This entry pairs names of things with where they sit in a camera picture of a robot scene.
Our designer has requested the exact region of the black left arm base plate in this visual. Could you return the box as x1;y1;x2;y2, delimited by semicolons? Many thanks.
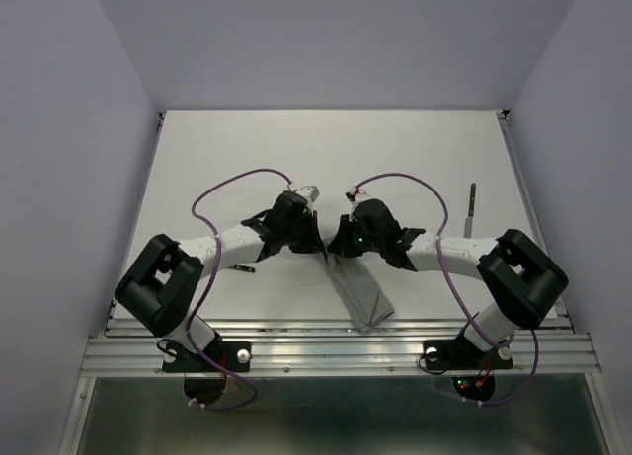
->
156;339;252;373

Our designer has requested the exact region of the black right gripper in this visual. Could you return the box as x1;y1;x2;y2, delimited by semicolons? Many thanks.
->
326;214;383;259

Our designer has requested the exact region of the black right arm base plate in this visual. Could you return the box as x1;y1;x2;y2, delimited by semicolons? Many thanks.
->
419;339;514;373

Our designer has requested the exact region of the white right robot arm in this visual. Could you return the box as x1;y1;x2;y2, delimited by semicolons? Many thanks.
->
327;198;569;366

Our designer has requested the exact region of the black handled knife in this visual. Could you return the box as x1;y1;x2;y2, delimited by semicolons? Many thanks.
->
464;183;477;238

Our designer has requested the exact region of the black handled fork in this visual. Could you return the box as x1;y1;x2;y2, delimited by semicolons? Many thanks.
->
227;265;256;273

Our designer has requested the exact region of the grey cloth napkin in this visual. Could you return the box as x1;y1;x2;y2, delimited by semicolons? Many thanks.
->
324;252;395;334

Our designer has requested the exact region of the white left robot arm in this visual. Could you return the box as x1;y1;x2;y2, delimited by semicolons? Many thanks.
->
115;186;320;370

